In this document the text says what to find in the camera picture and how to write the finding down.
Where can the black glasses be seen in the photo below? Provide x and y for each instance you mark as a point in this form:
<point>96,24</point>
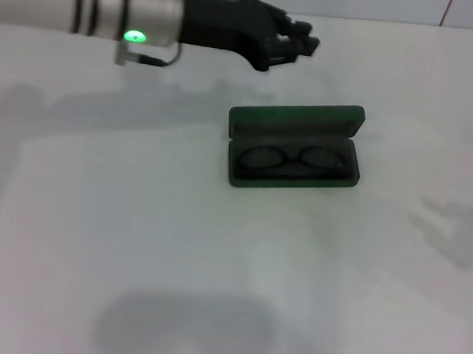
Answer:
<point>290,160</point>

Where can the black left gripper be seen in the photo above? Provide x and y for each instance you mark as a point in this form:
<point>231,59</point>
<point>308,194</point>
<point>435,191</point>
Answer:
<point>218,23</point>

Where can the green glasses case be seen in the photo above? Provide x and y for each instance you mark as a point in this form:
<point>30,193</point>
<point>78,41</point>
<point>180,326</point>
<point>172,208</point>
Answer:
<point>296,116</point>

